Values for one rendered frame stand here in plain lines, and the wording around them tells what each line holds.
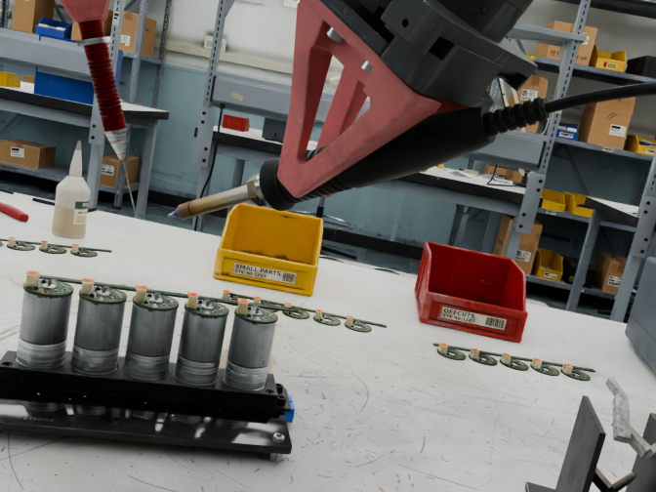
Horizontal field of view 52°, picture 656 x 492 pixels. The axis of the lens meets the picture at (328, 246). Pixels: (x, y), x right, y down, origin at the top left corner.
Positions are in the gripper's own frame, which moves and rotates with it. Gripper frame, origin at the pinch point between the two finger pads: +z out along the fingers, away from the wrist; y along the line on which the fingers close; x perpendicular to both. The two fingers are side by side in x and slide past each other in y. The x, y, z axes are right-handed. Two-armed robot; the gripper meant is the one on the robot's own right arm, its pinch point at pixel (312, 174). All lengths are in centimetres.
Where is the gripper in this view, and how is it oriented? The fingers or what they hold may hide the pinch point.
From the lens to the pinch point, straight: 30.2
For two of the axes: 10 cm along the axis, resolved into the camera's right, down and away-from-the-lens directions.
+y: -5.6, 0.6, -8.3
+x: 6.1, 7.0, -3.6
